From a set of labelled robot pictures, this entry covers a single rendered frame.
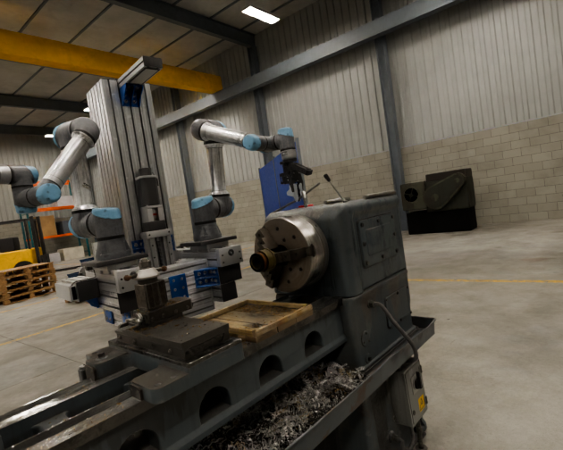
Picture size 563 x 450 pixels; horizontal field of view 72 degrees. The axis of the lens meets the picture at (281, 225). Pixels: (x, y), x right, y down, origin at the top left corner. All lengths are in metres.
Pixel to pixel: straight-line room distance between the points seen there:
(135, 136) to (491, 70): 10.30
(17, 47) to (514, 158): 12.69
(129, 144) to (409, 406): 1.85
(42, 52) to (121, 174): 10.72
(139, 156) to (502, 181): 10.04
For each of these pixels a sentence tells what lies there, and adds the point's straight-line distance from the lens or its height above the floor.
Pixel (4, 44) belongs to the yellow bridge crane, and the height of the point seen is 6.18.
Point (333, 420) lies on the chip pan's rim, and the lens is 1.45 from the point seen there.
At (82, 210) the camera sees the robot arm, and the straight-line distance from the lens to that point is 1.96.
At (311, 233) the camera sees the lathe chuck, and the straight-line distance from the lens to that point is 1.54.
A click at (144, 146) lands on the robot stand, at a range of 2.16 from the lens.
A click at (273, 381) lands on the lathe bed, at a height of 0.71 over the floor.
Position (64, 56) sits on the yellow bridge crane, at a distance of 12.91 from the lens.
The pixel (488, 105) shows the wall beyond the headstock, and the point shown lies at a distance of 11.47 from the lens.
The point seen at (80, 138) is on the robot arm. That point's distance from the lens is 1.87.
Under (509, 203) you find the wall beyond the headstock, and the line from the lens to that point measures 11.30.
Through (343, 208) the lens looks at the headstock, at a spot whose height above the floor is 1.24.
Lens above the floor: 1.29
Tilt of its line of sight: 3 degrees down
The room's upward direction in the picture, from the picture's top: 8 degrees counter-clockwise
